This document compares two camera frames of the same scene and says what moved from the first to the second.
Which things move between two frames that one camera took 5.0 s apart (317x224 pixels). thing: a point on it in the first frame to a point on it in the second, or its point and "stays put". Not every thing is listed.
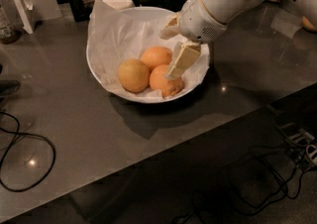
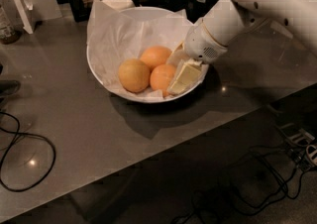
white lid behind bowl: [120, 3] stays put
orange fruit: [168, 87] stays put
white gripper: [199, 22] to [200, 46]
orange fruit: [134, 74] stays put
